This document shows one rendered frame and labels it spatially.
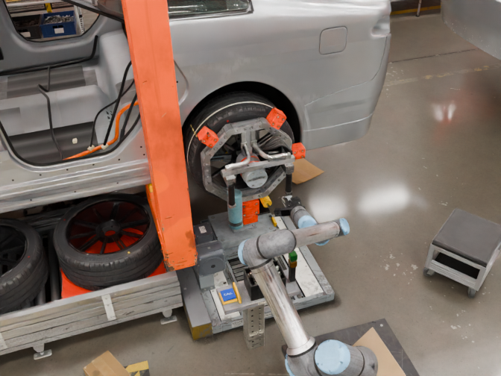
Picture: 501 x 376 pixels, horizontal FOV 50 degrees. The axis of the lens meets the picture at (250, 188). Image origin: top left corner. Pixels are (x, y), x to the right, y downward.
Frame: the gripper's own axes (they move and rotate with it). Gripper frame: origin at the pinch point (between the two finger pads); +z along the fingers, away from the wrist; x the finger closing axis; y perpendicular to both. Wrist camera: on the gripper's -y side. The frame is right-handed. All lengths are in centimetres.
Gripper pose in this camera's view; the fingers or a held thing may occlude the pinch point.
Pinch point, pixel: (282, 199)
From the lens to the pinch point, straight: 321.8
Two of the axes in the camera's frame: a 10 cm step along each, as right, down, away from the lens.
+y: 9.3, -3.5, 1.4
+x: -2.5, -8.5, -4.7
